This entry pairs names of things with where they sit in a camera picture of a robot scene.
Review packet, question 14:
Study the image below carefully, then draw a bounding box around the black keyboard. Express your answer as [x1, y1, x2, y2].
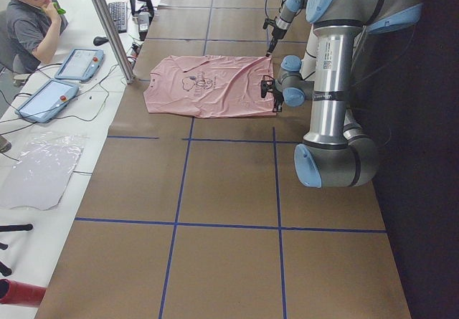
[108, 1, 128, 33]

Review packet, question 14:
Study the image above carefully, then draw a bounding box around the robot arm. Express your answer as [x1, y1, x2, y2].
[262, 0, 307, 57]
[261, 0, 422, 188]

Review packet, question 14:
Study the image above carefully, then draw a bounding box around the black computer mouse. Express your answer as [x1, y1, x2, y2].
[93, 37, 108, 47]

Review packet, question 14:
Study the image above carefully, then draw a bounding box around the aluminium frame post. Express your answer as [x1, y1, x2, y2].
[91, 0, 135, 84]

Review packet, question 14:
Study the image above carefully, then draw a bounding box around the red tube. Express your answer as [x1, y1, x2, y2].
[1, 279, 47, 308]

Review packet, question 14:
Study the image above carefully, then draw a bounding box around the lower blue teach pendant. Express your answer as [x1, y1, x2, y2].
[15, 80, 79, 123]

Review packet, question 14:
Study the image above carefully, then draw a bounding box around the pink Snoopy t-shirt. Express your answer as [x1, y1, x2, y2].
[143, 55, 274, 118]

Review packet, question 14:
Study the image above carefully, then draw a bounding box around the blue teach pendant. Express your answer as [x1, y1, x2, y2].
[15, 80, 79, 123]
[55, 49, 105, 82]

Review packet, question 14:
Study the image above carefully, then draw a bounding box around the upper blue teach pendant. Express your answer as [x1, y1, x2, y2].
[55, 49, 105, 82]

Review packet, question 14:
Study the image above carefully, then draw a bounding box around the seated person grey shirt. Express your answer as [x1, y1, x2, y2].
[6, 0, 68, 74]

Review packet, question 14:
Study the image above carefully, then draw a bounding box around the clear plastic bag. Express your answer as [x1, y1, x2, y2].
[1, 131, 88, 211]

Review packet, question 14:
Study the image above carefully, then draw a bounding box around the brown paper table cover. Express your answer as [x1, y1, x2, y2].
[37, 0, 410, 318]

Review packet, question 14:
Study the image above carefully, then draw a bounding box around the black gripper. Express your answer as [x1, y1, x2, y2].
[265, 25, 287, 57]
[271, 85, 284, 113]

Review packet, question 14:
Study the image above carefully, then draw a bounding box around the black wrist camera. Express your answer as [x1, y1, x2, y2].
[262, 18, 276, 29]
[260, 75, 275, 98]

